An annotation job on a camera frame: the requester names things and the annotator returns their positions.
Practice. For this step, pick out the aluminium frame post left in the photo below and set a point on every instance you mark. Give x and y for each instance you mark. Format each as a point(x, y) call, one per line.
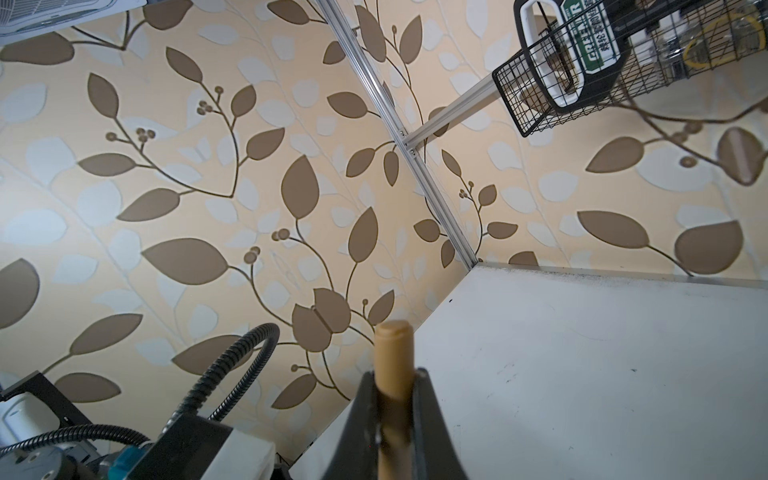
point(366, 74)

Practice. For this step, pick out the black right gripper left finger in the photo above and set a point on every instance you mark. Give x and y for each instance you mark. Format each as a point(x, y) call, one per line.
point(356, 455)

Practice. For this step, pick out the aluminium frame back bar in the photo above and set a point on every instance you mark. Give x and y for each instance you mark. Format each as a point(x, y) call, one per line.
point(467, 104)

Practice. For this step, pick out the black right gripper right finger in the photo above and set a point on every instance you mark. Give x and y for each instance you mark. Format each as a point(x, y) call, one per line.
point(434, 457)

